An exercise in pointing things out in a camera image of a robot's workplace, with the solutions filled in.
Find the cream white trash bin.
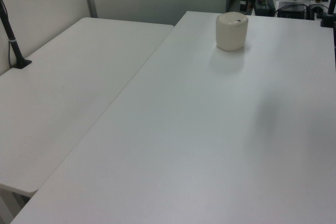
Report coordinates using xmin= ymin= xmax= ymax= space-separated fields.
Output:
xmin=215 ymin=12 xmax=249 ymax=51

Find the dark green device case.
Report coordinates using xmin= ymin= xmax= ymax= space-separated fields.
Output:
xmin=254 ymin=0 xmax=276 ymax=17

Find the black pole clamp base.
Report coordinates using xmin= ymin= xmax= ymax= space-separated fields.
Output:
xmin=13 ymin=59 xmax=33 ymax=69

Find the black electronics box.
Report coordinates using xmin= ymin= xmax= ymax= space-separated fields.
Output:
xmin=277 ymin=1 xmax=307 ymax=19

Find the black camera stand pole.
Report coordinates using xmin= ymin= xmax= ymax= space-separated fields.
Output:
xmin=0 ymin=0 xmax=25 ymax=65

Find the black table clamp mount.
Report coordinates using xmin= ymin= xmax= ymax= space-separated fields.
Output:
xmin=319 ymin=0 xmax=336 ymax=28

